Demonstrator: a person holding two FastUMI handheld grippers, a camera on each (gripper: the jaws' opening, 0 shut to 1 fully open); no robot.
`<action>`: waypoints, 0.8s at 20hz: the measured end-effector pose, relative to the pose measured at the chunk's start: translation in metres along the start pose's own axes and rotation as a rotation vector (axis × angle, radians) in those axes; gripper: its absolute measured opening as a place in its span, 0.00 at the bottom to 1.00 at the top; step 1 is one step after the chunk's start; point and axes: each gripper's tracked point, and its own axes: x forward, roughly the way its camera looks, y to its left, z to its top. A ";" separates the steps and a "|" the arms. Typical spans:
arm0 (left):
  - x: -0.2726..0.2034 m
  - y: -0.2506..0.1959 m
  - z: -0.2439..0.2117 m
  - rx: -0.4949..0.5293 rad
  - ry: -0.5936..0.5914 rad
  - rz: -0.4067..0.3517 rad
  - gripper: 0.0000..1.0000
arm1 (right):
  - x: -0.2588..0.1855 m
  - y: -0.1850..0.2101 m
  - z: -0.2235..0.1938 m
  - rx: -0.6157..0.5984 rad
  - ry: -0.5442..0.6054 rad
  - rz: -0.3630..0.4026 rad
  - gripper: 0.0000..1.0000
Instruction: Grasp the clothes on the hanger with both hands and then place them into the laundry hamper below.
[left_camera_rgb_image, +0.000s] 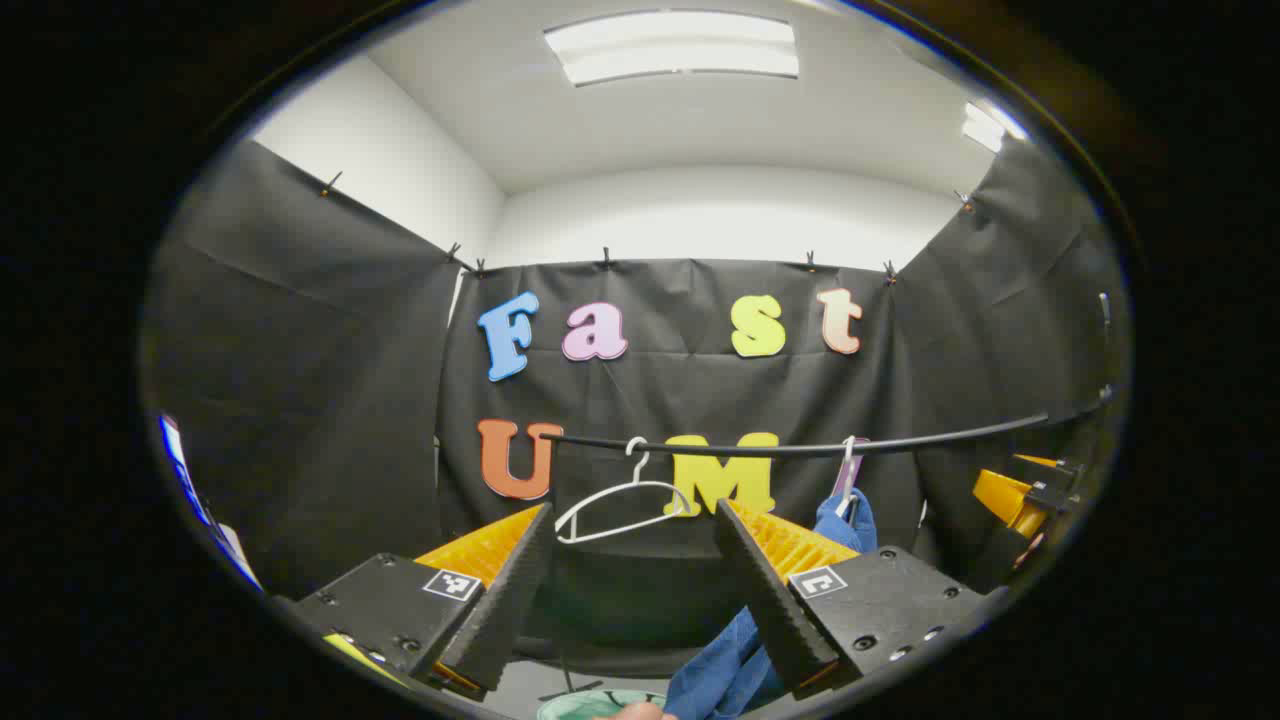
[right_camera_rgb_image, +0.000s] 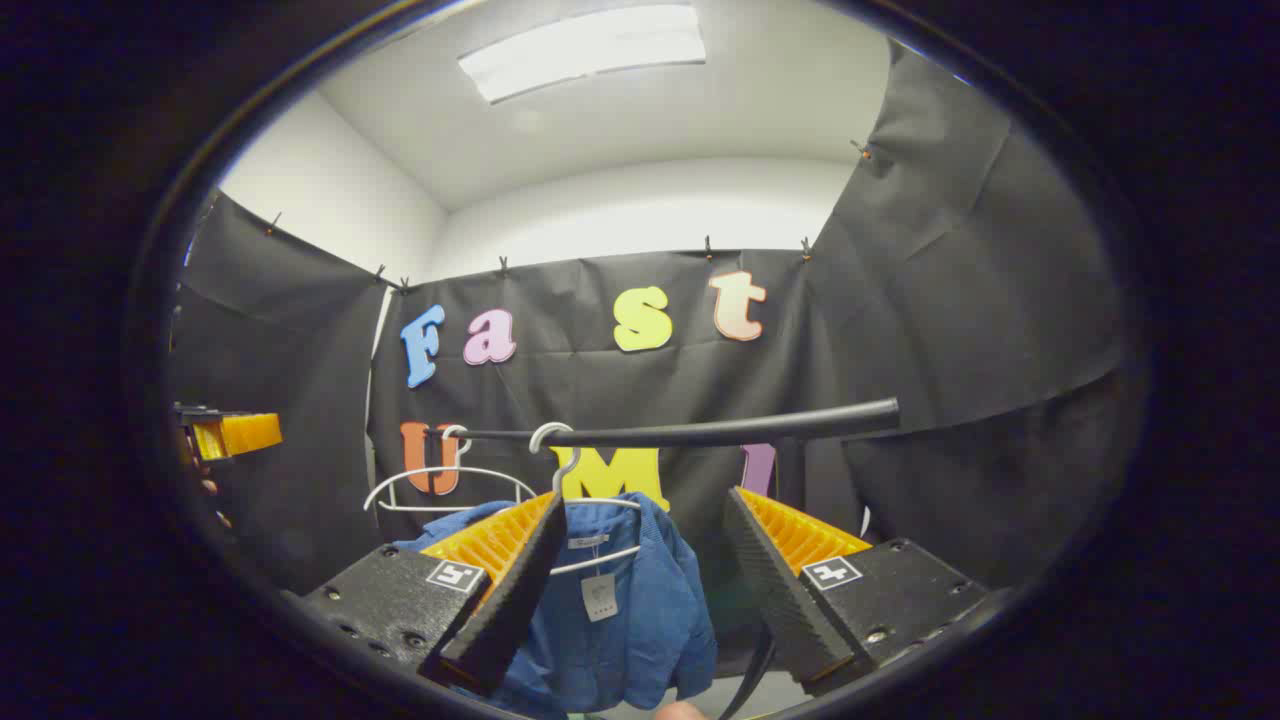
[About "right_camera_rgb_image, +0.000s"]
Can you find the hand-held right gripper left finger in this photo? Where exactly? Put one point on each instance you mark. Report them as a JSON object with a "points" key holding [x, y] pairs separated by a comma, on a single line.
{"points": [[515, 600]]}

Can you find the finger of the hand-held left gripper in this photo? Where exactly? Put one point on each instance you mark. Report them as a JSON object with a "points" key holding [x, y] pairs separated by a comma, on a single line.
{"points": [[250, 432]]}

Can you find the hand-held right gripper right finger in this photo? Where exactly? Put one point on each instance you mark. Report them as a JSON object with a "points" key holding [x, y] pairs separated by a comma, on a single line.
{"points": [[790, 610]]}

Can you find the white clothes hanger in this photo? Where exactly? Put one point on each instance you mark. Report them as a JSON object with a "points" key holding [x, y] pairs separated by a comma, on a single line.
{"points": [[440, 470], [600, 560]]}

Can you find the black clothes rack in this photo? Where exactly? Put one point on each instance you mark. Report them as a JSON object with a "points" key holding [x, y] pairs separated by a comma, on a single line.
{"points": [[800, 425]]}

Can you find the black backdrop cloth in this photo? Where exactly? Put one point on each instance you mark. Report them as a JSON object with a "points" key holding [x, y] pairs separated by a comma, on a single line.
{"points": [[900, 300]]}

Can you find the ceiling light panel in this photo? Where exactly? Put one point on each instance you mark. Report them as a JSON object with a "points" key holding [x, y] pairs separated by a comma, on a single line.
{"points": [[580, 50]]}

